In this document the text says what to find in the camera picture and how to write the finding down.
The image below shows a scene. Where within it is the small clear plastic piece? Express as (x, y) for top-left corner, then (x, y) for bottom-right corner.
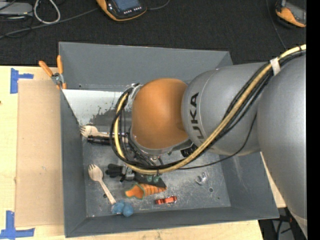
(195, 172), (209, 186)

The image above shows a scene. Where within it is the small red-orange clip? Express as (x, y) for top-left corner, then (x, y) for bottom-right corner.
(154, 195), (178, 206)

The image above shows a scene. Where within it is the orange toy carrot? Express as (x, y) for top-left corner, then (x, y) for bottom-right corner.
(124, 182), (168, 200)

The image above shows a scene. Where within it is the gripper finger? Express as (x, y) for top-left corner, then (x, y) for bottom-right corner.
(107, 163), (134, 174)
(104, 170), (136, 182)

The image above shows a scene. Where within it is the black cylindrical tool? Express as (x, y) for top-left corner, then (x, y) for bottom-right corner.
(87, 135), (112, 146)

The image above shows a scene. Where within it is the grey metal bin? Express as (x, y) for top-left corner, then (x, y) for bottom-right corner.
(57, 41), (280, 238)

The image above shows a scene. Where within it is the blue lumpy toy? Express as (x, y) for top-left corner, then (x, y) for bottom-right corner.
(110, 199), (135, 218)

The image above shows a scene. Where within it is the brown cardboard board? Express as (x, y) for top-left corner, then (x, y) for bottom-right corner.
(14, 78), (65, 229)

